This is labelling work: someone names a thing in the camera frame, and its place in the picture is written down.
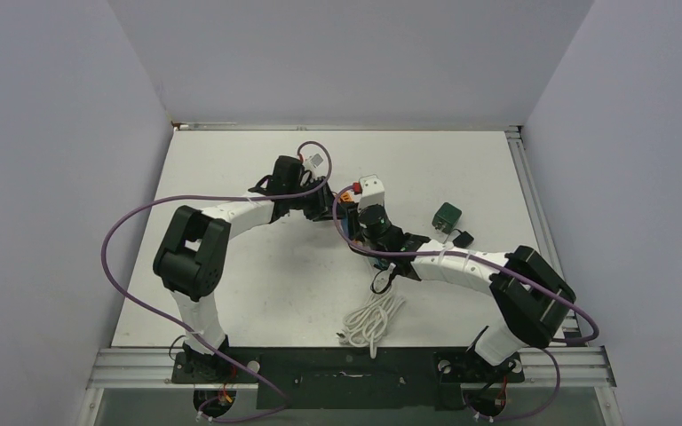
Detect teal power strip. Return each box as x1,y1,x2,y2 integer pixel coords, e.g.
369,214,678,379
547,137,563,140
373,260,395,271

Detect white power strip cord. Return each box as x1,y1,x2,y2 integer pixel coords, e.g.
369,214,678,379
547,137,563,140
336,279,407,359

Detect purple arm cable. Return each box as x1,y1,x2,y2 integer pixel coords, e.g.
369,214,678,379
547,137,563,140
100,140,333,424
331,185,600,423

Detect green cube plug adapter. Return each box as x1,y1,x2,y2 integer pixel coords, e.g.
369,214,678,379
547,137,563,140
432,202,463,234

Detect aluminium front rail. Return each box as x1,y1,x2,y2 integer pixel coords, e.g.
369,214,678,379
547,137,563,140
86,348,260,391

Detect aluminium rail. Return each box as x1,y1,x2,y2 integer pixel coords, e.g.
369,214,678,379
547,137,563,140
505,126,583,345
86,348,260,391

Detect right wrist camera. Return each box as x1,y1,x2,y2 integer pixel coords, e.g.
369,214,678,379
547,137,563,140
353,174,385,210

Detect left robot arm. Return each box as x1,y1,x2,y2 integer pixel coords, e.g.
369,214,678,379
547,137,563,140
153,154,333,382

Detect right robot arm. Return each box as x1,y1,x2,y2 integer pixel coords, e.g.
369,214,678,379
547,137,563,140
339,203,576,380

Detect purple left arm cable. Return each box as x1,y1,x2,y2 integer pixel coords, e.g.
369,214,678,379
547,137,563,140
100,140,333,424

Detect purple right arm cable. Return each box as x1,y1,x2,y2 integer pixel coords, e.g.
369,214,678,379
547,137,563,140
331,185,600,423

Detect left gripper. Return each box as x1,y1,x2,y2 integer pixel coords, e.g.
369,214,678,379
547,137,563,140
287,177,345,223

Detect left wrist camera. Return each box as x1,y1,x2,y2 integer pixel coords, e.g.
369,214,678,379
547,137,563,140
303,154,324,176

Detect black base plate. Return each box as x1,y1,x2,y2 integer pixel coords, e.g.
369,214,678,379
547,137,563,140
171,347,525,410

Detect aluminium right rail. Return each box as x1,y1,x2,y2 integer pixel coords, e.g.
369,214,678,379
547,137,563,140
505,126,583,345

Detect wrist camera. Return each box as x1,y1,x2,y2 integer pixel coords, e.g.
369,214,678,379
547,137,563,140
303,154,324,176
353,174,385,210

